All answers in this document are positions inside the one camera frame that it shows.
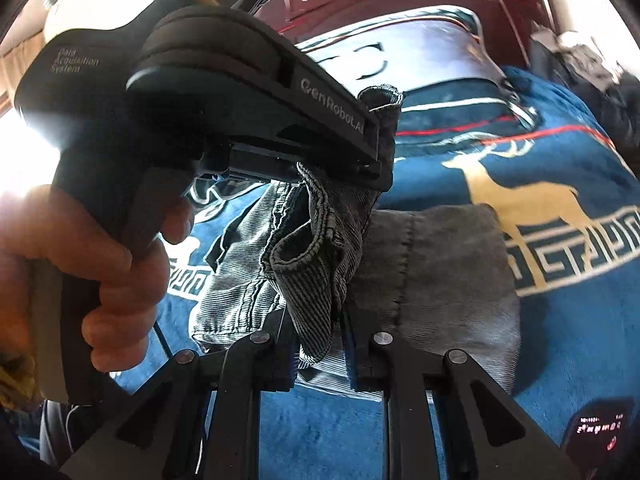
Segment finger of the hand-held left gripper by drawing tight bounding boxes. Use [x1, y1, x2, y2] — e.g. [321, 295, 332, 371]
[227, 141, 397, 193]

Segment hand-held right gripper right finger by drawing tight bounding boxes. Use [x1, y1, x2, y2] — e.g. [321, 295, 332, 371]
[342, 310, 571, 480]

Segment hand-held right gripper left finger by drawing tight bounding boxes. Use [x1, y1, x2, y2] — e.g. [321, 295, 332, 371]
[60, 310, 297, 480]

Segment grey denim pants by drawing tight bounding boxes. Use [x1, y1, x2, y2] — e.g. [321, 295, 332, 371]
[189, 85, 524, 397]

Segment person's left hand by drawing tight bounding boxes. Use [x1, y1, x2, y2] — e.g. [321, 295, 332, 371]
[0, 184, 197, 376]

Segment dark patterned pillow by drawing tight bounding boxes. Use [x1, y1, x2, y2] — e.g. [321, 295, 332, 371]
[294, 7, 507, 97]

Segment blue patterned blanket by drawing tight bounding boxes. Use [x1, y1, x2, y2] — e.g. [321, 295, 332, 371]
[115, 64, 640, 480]

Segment black smartphone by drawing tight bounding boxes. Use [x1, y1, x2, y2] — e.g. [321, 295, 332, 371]
[556, 396, 634, 480]

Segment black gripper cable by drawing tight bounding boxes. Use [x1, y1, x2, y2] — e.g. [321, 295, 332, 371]
[150, 319, 179, 364]

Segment red cable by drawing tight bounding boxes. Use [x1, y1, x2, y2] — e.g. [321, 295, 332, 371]
[395, 124, 597, 138]

